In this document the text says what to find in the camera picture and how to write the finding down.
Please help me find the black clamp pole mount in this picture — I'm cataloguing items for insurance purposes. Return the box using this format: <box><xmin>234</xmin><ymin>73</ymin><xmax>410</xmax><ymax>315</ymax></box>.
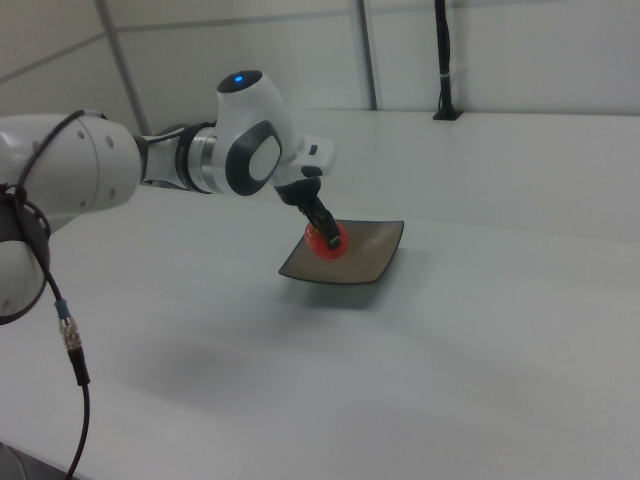
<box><xmin>431</xmin><ymin>0</ymin><xmax>465</xmax><ymax>122</ymax></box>

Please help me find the black cable with metal connector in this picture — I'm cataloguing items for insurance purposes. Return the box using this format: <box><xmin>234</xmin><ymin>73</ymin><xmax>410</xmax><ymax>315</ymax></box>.
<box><xmin>0</xmin><ymin>110</ymin><xmax>109</xmax><ymax>480</ymax></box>

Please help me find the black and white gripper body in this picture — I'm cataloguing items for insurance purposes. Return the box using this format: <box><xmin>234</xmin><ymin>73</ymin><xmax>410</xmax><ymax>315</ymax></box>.
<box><xmin>276</xmin><ymin>130</ymin><xmax>338</xmax><ymax>189</ymax></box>

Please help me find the square brown ceramic plate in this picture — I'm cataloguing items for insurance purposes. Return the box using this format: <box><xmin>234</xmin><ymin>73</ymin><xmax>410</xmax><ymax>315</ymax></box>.
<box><xmin>277</xmin><ymin>217</ymin><xmax>406</xmax><ymax>287</ymax></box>

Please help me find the red apple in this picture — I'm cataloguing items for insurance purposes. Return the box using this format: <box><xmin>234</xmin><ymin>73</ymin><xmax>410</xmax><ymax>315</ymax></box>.
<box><xmin>303</xmin><ymin>219</ymin><xmax>350</xmax><ymax>262</ymax></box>

